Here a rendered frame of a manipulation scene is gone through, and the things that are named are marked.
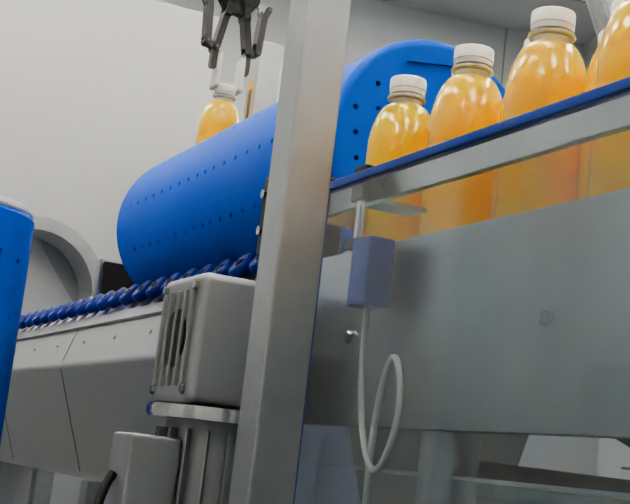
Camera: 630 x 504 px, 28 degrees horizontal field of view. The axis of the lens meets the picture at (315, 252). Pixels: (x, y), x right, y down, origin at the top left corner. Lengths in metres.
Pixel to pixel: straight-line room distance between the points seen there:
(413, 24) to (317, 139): 6.47
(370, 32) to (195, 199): 5.48
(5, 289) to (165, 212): 0.29
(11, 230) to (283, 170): 1.00
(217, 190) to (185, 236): 0.17
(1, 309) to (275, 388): 1.01
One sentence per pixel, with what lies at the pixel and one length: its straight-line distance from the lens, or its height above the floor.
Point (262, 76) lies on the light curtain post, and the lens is 3.06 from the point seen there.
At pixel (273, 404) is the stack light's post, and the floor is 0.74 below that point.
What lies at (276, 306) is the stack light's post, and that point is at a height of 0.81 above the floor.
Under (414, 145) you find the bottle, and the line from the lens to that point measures 1.30.
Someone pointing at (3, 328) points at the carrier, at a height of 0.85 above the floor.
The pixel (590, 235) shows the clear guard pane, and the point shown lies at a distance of 0.79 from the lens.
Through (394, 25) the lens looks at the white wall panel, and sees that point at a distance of 7.39.
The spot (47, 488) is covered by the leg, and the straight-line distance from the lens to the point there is 3.37.
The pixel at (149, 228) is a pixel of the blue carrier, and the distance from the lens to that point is 2.10.
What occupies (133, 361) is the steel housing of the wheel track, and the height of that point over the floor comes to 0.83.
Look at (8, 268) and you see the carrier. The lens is 1.91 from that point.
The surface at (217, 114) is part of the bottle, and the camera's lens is 2.24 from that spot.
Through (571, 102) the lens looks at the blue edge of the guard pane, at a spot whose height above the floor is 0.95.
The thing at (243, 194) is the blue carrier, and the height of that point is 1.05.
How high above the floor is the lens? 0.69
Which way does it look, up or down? 10 degrees up
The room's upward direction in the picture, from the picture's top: 7 degrees clockwise
